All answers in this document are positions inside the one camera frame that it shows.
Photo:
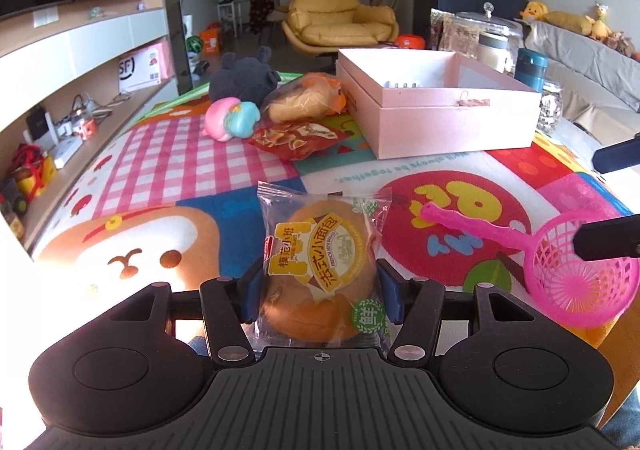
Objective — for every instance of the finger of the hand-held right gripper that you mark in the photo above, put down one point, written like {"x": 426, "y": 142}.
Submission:
{"x": 617, "y": 155}
{"x": 607, "y": 240}

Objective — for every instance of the small brown plush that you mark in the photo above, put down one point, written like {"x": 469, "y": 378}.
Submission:
{"x": 625, "y": 44}

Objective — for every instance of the white parcel box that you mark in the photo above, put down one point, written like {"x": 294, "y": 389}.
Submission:
{"x": 142, "y": 67}

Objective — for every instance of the glass jar of seeds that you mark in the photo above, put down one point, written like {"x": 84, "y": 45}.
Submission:
{"x": 550, "y": 105}

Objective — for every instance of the white stool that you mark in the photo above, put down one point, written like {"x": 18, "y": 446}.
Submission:
{"x": 227, "y": 15}

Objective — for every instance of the pink plastic strainer scoop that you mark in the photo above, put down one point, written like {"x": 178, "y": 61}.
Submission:
{"x": 450, "y": 222}

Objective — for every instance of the pink cardboard box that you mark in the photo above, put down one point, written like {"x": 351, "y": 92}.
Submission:
{"x": 440, "y": 120}

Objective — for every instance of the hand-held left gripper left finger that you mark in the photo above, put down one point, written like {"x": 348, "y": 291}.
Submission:
{"x": 250, "y": 287}

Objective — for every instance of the red and yellow toy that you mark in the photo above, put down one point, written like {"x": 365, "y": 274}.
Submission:
{"x": 30, "y": 172}

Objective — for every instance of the red snack packet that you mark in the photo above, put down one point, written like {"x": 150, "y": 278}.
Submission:
{"x": 295, "y": 137}

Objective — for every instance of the black router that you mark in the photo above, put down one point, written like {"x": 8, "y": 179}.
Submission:
{"x": 36, "y": 122}

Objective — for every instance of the teal thermos bottle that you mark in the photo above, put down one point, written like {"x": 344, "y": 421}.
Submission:
{"x": 531, "y": 70}

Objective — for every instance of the colourful cartoon play mat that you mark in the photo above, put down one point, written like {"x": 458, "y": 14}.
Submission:
{"x": 200, "y": 165}

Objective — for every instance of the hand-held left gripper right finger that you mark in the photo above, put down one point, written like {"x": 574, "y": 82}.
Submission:
{"x": 387, "y": 290}

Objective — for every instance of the green ball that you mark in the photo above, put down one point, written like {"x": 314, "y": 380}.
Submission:
{"x": 192, "y": 44}

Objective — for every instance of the snack packets behind jar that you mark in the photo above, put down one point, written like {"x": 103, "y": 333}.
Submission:
{"x": 442, "y": 30}

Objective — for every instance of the dark dotted blanket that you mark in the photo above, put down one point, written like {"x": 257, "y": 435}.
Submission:
{"x": 260, "y": 7}

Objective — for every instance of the clear bag of bread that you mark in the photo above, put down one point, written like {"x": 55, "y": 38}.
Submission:
{"x": 300, "y": 100}

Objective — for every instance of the orange cardboard box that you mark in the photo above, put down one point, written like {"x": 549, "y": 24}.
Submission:
{"x": 210, "y": 40}

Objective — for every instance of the orange round container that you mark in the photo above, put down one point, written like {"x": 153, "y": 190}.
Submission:
{"x": 412, "y": 41}

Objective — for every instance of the white thermos bottle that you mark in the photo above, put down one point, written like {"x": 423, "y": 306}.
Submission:
{"x": 492, "y": 50}

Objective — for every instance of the yellow leather armchair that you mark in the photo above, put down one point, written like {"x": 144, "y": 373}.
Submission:
{"x": 330, "y": 5}

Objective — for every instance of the long yellow plush cushion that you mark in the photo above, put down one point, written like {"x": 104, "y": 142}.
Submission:
{"x": 567, "y": 22}

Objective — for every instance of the grey sofa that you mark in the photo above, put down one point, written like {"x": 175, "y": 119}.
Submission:
{"x": 590, "y": 65}

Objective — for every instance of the yellow giraffe plush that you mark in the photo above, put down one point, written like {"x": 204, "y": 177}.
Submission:
{"x": 600, "y": 22}

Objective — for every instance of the yellow duck plush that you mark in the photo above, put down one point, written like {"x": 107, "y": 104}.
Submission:
{"x": 534, "y": 10}

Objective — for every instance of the dark grey plush toy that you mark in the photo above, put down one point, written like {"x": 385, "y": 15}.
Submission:
{"x": 240, "y": 75}

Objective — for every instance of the packaged round bread bun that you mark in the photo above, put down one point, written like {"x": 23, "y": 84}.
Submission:
{"x": 322, "y": 270}

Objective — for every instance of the pink and teal squishy toy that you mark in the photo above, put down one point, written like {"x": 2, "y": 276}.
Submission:
{"x": 232, "y": 122}

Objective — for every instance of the glass jar with domed lid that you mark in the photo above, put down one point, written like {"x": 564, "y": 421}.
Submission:
{"x": 470, "y": 27}

